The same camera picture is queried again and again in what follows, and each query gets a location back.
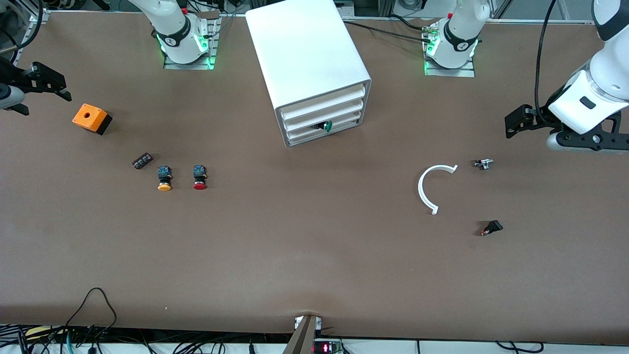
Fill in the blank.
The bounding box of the black looped cable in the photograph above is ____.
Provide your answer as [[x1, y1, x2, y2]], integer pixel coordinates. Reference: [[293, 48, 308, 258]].
[[64, 288, 118, 340]]

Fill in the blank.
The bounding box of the white drawer cabinet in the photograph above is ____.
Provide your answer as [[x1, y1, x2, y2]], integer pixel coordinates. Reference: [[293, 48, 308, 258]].
[[245, 0, 372, 148]]

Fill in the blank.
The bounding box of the white curved plastic arc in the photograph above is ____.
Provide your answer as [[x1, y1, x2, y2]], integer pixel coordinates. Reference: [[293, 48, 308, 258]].
[[418, 164, 458, 215]]

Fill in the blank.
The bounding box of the black base power cable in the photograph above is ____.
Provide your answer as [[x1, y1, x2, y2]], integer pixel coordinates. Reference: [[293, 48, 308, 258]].
[[344, 20, 433, 45]]

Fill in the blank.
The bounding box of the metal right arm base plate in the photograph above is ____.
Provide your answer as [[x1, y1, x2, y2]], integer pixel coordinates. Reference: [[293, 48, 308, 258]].
[[163, 17, 219, 70]]

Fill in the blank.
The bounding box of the brown camera support post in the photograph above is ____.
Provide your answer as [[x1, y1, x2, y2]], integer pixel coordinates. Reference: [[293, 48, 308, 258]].
[[282, 315, 319, 354]]

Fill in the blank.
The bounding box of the orange button enclosure box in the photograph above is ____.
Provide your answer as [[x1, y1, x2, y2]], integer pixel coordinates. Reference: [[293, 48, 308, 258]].
[[72, 103, 113, 136]]

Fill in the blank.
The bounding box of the small red display device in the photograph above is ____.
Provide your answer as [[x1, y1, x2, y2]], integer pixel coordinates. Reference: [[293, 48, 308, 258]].
[[313, 338, 344, 354]]

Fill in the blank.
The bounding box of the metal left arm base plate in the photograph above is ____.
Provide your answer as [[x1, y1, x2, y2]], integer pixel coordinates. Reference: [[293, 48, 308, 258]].
[[424, 20, 476, 78]]

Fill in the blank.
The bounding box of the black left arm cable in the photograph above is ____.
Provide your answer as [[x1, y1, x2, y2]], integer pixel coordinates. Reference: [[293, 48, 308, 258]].
[[536, 0, 558, 126]]

